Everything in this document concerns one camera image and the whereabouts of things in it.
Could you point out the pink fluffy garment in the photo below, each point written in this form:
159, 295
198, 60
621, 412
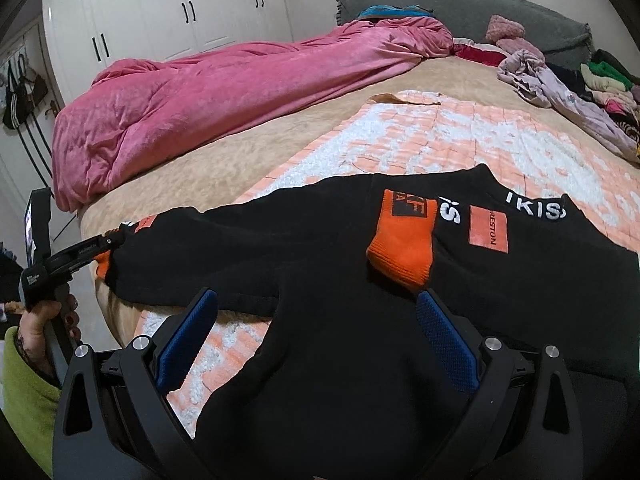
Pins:
506, 29

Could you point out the blue cloth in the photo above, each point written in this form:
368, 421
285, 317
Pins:
395, 11

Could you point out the black sweater with orange cuffs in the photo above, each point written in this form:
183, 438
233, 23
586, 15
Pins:
325, 300

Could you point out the orange and white quilted mat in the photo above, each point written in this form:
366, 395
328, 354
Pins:
450, 140

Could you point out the white glossy wardrobe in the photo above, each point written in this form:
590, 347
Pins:
165, 10

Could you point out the pink plush blanket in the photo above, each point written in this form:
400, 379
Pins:
200, 95

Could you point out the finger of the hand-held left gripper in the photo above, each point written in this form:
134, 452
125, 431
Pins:
116, 237

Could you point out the lilac crumpled garment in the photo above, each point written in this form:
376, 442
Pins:
560, 95

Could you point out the pile of folded clothes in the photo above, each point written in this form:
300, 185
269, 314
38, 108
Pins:
617, 100

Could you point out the person's left forearm green sleeve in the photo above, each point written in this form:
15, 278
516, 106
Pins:
27, 410

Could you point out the black hanging bag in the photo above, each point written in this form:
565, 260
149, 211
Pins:
12, 97

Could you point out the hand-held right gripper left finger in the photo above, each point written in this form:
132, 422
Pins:
187, 332

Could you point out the grey headboard cushion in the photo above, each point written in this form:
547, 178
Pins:
470, 15

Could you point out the red garment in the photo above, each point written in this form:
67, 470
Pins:
475, 54

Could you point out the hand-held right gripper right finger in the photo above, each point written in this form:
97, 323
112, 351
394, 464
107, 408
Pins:
447, 342

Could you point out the green garment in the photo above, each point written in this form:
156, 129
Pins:
606, 72

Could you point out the person's left hand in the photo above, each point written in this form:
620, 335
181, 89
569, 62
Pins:
35, 332

